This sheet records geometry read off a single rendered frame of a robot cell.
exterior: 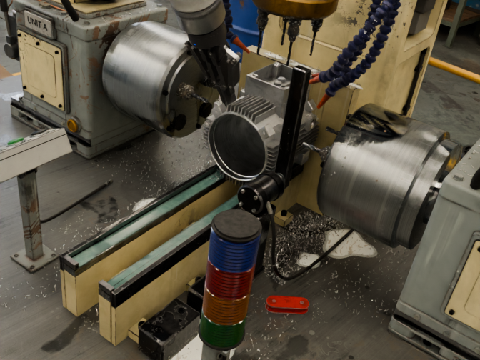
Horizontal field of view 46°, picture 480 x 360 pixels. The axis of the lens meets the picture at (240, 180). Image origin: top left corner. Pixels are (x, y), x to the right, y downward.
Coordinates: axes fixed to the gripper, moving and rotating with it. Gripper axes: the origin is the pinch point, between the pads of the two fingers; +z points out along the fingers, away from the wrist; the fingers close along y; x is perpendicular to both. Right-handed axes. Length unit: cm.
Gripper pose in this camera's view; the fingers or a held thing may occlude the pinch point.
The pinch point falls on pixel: (226, 92)
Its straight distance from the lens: 123.2
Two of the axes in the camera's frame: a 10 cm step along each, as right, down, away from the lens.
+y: -8.0, -4.0, 4.5
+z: 2.0, 5.3, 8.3
